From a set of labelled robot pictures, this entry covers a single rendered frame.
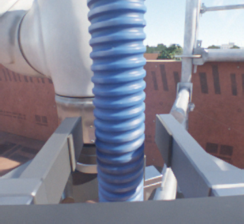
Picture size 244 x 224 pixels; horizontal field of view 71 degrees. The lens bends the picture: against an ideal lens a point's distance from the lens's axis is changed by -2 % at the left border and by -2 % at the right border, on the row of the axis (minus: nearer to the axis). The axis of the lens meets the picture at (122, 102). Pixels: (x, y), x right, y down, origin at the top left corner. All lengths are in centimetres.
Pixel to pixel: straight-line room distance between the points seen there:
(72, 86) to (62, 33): 5
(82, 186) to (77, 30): 19
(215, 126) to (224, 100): 15
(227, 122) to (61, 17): 101
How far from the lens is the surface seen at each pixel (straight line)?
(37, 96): 162
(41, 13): 20
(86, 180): 25
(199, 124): 109
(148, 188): 31
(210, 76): 103
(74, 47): 17
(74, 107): 19
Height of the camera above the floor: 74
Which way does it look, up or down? 15 degrees down
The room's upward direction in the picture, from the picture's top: 1 degrees counter-clockwise
